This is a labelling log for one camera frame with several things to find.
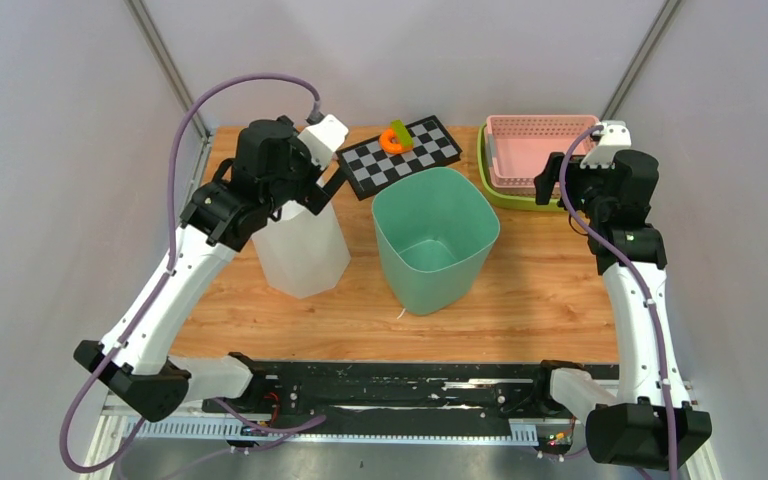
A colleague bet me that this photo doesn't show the large white container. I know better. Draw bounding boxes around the large white container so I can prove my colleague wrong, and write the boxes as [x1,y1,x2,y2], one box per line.
[252,201,351,299]

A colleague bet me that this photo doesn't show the green plastic bin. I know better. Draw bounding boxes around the green plastic bin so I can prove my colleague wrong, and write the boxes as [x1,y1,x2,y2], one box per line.
[371,167,501,316]

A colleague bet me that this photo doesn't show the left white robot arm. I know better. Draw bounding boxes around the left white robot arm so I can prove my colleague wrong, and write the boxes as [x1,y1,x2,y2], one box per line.
[74,115,350,422]

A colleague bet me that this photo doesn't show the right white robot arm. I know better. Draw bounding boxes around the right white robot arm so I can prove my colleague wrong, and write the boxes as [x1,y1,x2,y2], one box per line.
[530,150,712,476]

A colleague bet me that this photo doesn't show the black white checkerboard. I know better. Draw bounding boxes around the black white checkerboard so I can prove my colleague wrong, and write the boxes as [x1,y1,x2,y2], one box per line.
[336,115,462,200]

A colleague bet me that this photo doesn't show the pink perforated basket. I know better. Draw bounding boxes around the pink perforated basket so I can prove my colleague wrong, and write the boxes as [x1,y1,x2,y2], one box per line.
[484,115,599,196]

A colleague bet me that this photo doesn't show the green block toy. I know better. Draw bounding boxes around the green block toy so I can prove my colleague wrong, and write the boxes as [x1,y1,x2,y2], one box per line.
[390,120,414,151]

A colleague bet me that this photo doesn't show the green plastic tray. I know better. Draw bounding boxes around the green plastic tray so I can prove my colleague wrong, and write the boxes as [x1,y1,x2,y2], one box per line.
[476,125,562,214]

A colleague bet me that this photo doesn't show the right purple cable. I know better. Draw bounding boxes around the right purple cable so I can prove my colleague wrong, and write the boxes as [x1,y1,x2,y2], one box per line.
[539,124,683,480]

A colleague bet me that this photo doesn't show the purple cable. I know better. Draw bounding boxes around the purple cable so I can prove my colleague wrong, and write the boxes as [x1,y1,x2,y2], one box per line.
[59,72,329,476]
[539,124,683,480]

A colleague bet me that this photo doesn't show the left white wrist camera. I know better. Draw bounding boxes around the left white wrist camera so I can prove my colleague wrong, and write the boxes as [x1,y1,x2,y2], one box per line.
[298,114,349,170]

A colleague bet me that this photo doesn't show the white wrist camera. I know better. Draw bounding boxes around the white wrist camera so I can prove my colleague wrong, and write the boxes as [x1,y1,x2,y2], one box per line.
[579,120,632,170]
[298,114,349,170]

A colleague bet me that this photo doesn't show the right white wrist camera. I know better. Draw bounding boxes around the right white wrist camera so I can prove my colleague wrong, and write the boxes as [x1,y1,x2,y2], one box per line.
[579,120,632,170]

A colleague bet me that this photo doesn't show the orange ring toy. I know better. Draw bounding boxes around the orange ring toy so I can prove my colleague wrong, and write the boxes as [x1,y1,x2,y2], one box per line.
[378,128,413,155]

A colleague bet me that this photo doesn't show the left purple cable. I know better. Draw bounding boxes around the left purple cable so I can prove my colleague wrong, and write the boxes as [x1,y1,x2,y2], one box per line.
[59,72,329,476]

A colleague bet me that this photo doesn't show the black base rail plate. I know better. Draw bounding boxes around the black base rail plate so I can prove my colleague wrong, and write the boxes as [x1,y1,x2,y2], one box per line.
[224,361,583,445]

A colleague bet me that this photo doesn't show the aluminium frame rails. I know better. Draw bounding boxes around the aluminium frame rails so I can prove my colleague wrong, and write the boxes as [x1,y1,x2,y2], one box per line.
[79,132,720,480]

